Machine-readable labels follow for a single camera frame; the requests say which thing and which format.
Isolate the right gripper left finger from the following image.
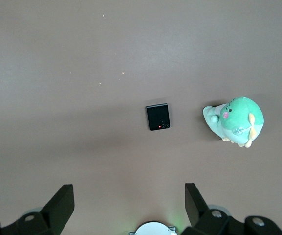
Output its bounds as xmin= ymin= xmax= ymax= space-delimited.
xmin=0 ymin=184 xmax=75 ymax=235

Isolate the brown table cover mat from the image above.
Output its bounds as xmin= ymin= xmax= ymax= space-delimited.
xmin=0 ymin=0 xmax=282 ymax=235

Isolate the black flip phone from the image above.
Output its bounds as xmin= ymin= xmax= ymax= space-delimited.
xmin=145 ymin=103 xmax=172 ymax=132

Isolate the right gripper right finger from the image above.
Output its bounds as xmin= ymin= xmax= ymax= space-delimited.
xmin=181 ymin=182 xmax=282 ymax=235

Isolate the green dinosaur plush toy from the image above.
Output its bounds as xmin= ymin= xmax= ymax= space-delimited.
xmin=202 ymin=95 xmax=265 ymax=149

